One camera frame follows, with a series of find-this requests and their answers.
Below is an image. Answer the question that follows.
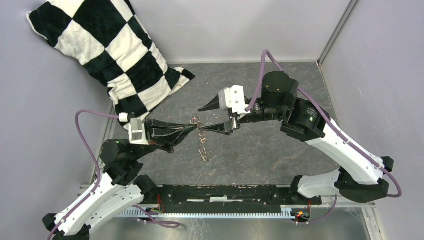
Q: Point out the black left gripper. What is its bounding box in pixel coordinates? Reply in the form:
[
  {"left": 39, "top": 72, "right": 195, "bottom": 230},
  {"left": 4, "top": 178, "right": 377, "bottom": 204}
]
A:
[{"left": 131, "top": 115, "right": 200, "bottom": 161}]

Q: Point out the large ring of keyrings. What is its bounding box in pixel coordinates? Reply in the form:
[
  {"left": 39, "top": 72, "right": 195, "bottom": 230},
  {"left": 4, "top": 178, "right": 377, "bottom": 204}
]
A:
[{"left": 189, "top": 114, "right": 210, "bottom": 163}]

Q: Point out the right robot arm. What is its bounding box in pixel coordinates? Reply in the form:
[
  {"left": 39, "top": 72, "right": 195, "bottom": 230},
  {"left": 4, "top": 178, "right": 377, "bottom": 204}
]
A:
[{"left": 201, "top": 71, "right": 394, "bottom": 204}]

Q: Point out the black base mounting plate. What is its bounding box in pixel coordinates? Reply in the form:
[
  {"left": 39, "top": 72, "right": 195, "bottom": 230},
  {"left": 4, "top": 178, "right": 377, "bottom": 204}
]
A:
[{"left": 140, "top": 185, "right": 322, "bottom": 214}]

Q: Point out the black white checkered pillow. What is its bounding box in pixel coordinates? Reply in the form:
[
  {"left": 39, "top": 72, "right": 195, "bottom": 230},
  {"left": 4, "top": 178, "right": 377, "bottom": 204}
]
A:
[{"left": 27, "top": 0, "right": 195, "bottom": 119}]

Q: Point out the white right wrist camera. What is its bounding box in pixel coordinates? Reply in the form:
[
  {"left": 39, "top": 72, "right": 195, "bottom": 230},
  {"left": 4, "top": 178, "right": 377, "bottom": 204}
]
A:
[{"left": 218, "top": 85, "right": 251, "bottom": 116}]

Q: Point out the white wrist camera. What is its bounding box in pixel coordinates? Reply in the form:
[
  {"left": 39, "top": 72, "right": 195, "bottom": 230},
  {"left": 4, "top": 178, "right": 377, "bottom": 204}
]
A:
[
  {"left": 218, "top": 85, "right": 251, "bottom": 116},
  {"left": 118, "top": 112, "right": 149, "bottom": 146}
]

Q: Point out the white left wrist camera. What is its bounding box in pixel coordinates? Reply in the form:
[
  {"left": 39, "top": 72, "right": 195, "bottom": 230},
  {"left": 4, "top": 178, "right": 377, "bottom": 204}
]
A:
[{"left": 118, "top": 112, "right": 149, "bottom": 146}]

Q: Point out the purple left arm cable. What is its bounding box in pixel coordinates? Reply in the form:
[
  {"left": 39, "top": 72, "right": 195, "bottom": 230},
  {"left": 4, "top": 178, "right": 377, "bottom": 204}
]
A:
[{"left": 46, "top": 109, "right": 181, "bottom": 240}]

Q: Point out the aluminium rail frame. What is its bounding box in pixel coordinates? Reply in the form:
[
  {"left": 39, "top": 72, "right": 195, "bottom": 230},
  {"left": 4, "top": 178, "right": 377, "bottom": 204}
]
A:
[{"left": 75, "top": 184, "right": 376, "bottom": 209}]

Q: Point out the white toothed cable duct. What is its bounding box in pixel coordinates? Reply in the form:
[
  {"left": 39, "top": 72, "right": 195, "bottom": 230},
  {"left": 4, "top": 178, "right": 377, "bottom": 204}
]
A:
[{"left": 116, "top": 207, "right": 295, "bottom": 220}]

